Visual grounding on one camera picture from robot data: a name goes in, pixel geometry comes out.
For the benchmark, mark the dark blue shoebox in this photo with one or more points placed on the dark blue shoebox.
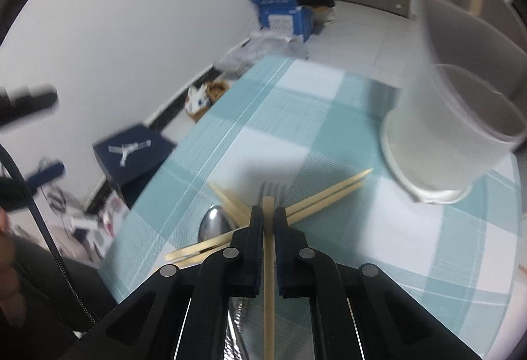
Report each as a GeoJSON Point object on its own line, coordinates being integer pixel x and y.
{"type": "Point", "coordinates": [131, 150]}

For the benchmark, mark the frosted white utensil holder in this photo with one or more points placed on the frosted white utensil holder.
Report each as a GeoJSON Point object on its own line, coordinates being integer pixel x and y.
{"type": "Point", "coordinates": [444, 129]}

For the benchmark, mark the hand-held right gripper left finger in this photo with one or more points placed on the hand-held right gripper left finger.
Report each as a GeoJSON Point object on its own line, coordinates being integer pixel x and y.
{"type": "Point", "coordinates": [260, 257]}

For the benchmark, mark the silver spoon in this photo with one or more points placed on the silver spoon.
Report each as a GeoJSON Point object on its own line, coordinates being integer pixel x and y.
{"type": "Point", "coordinates": [212, 222]}

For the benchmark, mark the blue cardboard box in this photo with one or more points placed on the blue cardboard box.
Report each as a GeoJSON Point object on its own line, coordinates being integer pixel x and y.
{"type": "Point", "coordinates": [280, 14]}

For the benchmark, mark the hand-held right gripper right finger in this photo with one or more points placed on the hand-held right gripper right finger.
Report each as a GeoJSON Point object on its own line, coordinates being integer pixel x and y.
{"type": "Point", "coordinates": [279, 257]}

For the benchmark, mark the clear plastic bags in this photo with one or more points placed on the clear plastic bags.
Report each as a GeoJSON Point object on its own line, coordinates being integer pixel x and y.
{"type": "Point", "coordinates": [255, 49]}

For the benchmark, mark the dark cloth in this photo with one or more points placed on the dark cloth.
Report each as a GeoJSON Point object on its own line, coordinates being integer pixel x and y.
{"type": "Point", "coordinates": [82, 294]}

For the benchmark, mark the teal checkered tablecloth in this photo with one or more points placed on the teal checkered tablecloth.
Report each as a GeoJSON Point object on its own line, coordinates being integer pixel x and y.
{"type": "Point", "coordinates": [288, 117]}

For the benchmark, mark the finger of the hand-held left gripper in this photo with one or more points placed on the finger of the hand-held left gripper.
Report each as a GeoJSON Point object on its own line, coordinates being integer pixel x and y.
{"type": "Point", "coordinates": [29, 100]}

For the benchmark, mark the blue oblong object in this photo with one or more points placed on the blue oblong object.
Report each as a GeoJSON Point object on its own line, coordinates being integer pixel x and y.
{"type": "Point", "coordinates": [45, 174]}

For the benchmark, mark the brown paper bag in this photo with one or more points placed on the brown paper bag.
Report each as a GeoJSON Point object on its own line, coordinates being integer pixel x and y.
{"type": "Point", "coordinates": [216, 90]}

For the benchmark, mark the person's left hand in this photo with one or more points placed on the person's left hand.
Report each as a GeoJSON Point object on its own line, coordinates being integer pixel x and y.
{"type": "Point", "coordinates": [9, 281]}

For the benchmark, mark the silver fork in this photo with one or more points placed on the silver fork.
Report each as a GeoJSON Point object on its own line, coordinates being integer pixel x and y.
{"type": "Point", "coordinates": [267, 189]}

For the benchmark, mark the white and blue packet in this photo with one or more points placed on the white and blue packet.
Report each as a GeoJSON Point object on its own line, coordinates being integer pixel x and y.
{"type": "Point", "coordinates": [197, 100]}

